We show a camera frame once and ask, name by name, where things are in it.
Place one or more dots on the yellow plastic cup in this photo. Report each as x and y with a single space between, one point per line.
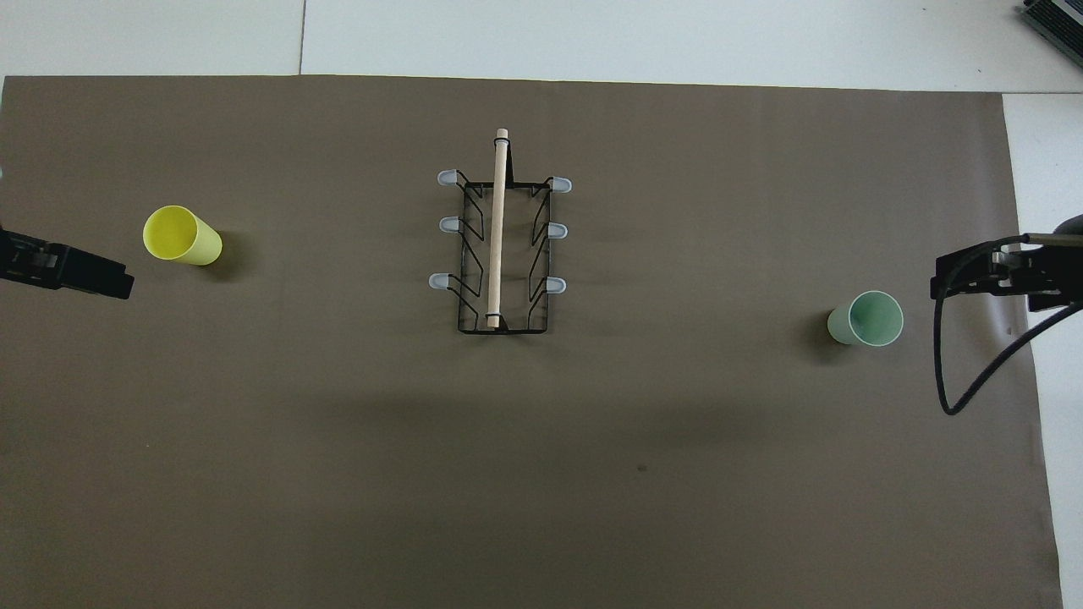
182 237

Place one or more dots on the large brown table mat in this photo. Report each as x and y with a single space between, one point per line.
592 465

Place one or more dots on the grey ribbed device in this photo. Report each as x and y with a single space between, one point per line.
1058 19

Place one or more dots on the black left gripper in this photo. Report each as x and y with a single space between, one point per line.
34 258

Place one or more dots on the mint green plastic cup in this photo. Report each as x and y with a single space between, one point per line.
867 320

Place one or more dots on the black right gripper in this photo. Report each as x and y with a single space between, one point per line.
1053 275

